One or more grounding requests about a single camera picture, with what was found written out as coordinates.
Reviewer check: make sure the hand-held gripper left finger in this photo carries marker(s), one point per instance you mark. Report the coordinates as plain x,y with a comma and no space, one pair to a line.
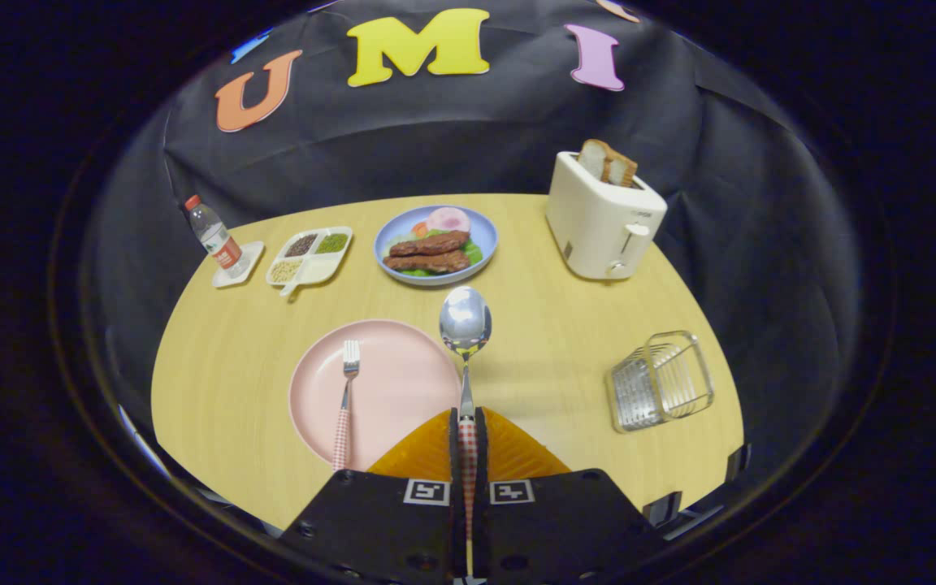
454,463

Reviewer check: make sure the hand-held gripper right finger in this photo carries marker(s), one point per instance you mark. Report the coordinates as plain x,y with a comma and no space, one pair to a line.
481,463

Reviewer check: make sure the pink plate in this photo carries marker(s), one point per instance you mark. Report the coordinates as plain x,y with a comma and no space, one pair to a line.
399,390

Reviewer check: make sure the brown meat slice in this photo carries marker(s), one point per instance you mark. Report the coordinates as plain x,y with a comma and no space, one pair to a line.
427,262
431,243

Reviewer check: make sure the green lettuce leaves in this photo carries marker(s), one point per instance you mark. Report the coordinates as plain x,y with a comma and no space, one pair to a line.
475,253

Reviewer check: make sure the orange carrot piece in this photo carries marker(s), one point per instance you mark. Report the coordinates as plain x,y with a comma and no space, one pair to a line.
420,229

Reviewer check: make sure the white divided tray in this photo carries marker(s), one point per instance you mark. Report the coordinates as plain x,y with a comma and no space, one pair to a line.
318,266

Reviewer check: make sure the pink ham slice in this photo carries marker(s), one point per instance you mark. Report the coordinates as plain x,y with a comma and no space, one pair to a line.
448,219

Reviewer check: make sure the blue plate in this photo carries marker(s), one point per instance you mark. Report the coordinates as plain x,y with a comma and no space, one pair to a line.
403,223

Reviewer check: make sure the white toaster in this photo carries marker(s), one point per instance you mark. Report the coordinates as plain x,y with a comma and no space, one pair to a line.
598,227

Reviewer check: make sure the white square coaster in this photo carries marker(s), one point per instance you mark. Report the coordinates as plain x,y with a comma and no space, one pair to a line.
252,258

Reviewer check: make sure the plastic water bottle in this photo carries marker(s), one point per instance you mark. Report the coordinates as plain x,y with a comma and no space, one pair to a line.
216,236

